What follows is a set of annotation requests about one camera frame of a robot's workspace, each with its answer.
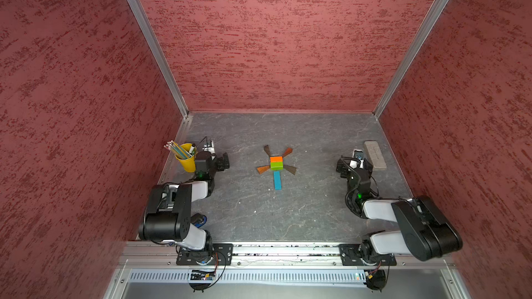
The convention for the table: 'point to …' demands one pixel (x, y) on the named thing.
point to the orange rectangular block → (273, 159)
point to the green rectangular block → (276, 166)
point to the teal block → (277, 180)
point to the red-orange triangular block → (287, 151)
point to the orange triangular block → (262, 169)
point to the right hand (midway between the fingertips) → (351, 160)
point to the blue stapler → (198, 219)
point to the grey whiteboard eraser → (375, 155)
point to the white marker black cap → (192, 146)
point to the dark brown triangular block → (267, 149)
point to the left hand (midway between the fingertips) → (216, 157)
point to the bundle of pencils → (178, 150)
